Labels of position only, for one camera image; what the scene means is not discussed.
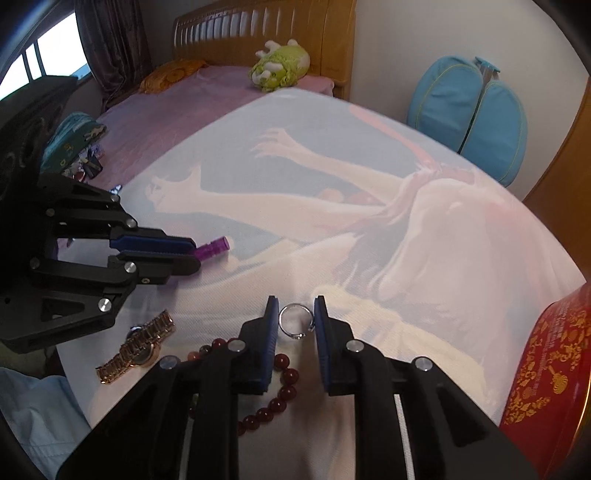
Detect green plush toy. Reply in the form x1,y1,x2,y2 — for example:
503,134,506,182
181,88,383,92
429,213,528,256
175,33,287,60
249,39,311,91

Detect window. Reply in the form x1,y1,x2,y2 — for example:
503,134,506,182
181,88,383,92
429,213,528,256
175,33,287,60
0,10,94,101

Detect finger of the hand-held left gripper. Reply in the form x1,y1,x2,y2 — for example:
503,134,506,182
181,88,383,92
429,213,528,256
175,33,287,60
39,174,197,256
28,250,202,320

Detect dark curtain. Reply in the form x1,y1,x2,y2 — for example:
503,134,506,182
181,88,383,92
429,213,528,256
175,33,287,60
75,0,161,112

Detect pink blanket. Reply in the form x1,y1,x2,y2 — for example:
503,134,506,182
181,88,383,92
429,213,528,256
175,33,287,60
90,64,336,195

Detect wooden bed headboard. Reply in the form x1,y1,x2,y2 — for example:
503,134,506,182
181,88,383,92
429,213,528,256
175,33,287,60
172,0,359,101

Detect orange pillow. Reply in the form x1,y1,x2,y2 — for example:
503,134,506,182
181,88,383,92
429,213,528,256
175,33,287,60
139,59,209,95

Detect wooden cabinet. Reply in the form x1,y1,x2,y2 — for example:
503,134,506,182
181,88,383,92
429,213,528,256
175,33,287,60
523,80,591,296

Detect rose gold wristwatch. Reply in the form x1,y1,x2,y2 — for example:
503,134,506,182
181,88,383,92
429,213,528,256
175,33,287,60
95,309,177,385

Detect red round metal tin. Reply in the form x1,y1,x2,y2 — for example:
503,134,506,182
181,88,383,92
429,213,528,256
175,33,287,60
498,282,591,455

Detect teal printed cloth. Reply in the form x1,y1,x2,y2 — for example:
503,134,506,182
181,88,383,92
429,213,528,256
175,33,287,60
41,113,110,171

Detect thin silver ring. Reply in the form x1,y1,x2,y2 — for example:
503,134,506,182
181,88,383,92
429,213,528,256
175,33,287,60
278,303,317,341

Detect printed tablecloth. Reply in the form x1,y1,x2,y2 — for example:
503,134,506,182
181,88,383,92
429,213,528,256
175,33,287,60
55,88,587,480

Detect purple tube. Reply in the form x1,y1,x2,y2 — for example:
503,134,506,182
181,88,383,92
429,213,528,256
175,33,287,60
194,236,231,262

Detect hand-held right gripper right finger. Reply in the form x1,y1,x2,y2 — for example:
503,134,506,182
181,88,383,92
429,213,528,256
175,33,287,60
313,295,542,480

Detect large dark red bead bracelet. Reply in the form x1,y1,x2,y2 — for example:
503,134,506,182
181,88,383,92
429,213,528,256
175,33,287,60
187,338,299,435

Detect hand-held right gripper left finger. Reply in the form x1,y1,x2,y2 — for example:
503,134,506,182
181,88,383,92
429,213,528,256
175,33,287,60
55,295,283,480

